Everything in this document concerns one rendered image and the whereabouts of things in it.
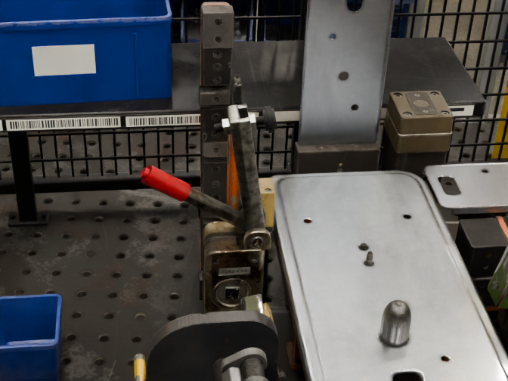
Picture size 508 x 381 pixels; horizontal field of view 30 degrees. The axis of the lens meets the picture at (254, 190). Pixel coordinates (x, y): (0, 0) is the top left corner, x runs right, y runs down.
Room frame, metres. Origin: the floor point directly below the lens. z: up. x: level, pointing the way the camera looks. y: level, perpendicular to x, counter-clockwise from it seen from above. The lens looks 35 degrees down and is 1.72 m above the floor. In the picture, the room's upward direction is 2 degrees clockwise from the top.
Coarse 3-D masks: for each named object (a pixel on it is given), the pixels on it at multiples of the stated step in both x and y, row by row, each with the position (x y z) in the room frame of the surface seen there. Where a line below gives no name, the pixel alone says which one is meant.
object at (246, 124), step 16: (240, 112) 0.87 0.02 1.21; (272, 112) 0.86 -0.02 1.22; (224, 128) 0.85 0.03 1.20; (240, 128) 0.85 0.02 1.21; (256, 128) 0.86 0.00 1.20; (272, 128) 0.85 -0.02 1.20; (240, 144) 0.85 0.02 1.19; (240, 160) 0.85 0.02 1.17; (240, 176) 0.85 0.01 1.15; (256, 176) 0.85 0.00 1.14; (240, 192) 0.85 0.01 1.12; (256, 192) 0.85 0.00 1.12; (256, 208) 0.85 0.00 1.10; (256, 224) 0.85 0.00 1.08
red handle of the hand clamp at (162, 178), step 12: (144, 168) 0.85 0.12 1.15; (156, 168) 0.85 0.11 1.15; (144, 180) 0.84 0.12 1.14; (156, 180) 0.84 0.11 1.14; (168, 180) 0.85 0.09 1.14; (180, 180) 0.86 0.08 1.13; (168, 192) 0.84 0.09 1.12; (180, 192) 0.84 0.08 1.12; (192, 192) 0.85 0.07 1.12; (192, 204) 0.85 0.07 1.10; (204, 204) 0.85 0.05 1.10; (216, 204) 0.86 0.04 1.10; (216, 216) 0.85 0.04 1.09; (228, 216) 0.85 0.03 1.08; (240, 216) 0.86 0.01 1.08; (240, 228) 0.86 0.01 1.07
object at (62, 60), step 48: (0, 0) 1.32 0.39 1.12; (48, 0) 1.34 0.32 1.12; (96, 0) 1.35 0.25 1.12; (144, 0) 1.36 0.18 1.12; (0, 48) 1.17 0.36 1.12; (48, 48) 1.18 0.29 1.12; (96, 48) 1.19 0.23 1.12; (144, 48) 1.21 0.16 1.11; (0, 96) 1.17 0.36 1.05; (48, 96) 1.18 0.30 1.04; (96, 96) 1.19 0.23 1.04; (144, 96) 1.21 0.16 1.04
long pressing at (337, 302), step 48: (288, 192) 1.03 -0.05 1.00; (336, 192) 1.03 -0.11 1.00; (384, 192) 1.04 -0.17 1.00; (288, 240) 0.92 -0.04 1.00; (336, 240) 0.93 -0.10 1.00; (384, 240) 0.93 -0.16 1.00; (432, 240) 0.94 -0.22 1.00; (288, 288) 0.83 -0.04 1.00; (336, 288) 0.84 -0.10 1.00; (384, 288) 0.84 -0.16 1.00; (432, 288) 0.84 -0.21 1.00; (336, 336) 0.76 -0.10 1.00; (432, 336) 0.76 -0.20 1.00; (480, 336) 0.77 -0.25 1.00
